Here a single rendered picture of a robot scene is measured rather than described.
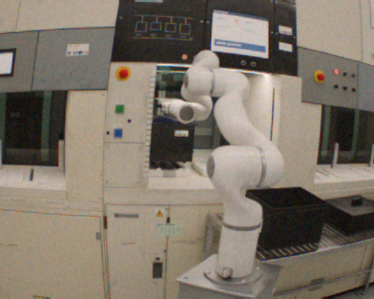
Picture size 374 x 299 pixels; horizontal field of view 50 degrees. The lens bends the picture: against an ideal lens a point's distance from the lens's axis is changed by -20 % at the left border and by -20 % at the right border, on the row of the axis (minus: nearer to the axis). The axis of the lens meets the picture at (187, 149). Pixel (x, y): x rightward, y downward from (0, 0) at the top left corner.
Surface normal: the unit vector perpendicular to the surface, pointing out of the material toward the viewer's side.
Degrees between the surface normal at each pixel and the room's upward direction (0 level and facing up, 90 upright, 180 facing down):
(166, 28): 90
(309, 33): 90
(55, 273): 90
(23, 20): 90
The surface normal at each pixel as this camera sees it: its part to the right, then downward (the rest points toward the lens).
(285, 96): 0.29, 0.20
